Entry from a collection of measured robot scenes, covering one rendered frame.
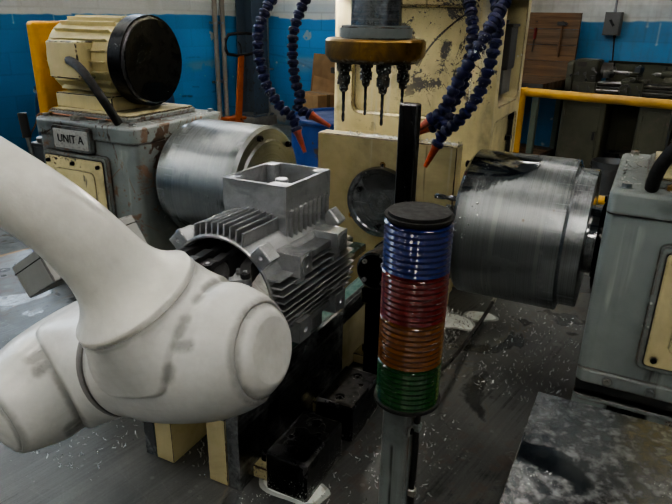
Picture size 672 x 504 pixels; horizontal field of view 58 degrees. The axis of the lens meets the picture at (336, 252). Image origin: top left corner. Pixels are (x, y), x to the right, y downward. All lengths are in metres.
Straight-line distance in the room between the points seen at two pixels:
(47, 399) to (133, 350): 0.13
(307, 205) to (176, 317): 0.41
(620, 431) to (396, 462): 0.30
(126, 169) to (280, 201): 0.58
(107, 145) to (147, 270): 0.89
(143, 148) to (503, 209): 0.72
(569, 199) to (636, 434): 0.34
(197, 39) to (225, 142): 6.77
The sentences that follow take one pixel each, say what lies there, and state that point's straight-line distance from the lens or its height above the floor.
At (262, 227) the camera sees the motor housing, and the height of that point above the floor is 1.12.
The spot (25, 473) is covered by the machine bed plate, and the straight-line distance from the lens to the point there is 0.95.
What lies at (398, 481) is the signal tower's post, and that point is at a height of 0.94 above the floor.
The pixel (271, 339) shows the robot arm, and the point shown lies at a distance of 0.45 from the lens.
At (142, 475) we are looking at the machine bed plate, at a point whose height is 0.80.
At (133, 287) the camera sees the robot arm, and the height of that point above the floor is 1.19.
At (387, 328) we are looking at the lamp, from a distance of 0.54.
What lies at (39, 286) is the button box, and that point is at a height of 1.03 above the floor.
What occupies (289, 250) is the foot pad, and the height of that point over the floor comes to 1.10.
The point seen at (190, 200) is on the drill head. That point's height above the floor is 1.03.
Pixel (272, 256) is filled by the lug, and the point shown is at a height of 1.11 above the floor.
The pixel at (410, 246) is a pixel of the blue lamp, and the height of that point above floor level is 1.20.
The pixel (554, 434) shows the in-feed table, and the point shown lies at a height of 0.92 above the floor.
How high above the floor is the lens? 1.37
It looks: 21 degrees down
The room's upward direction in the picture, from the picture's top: 1 degrees clockwise
